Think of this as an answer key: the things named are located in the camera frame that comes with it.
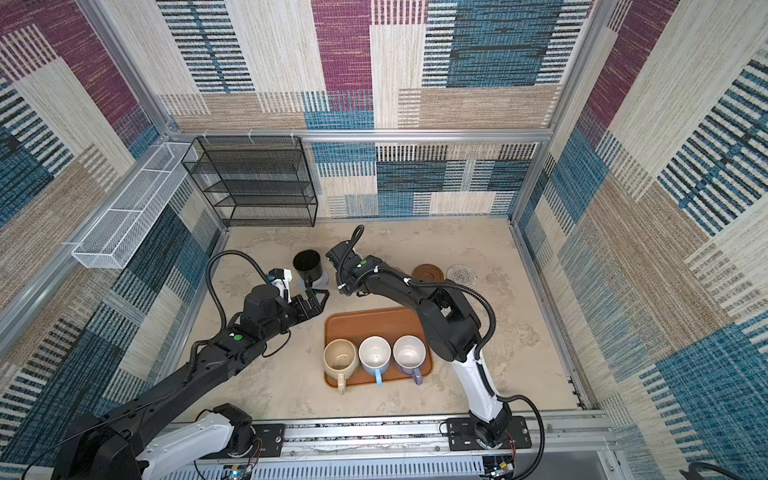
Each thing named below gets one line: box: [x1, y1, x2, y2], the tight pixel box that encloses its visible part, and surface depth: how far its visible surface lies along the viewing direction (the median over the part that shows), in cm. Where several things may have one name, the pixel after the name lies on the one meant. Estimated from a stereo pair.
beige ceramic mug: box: [323, 338, 360, 395], surface depth 80 cm
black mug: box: [293, 249, 323, 281], surface depth 98 cm
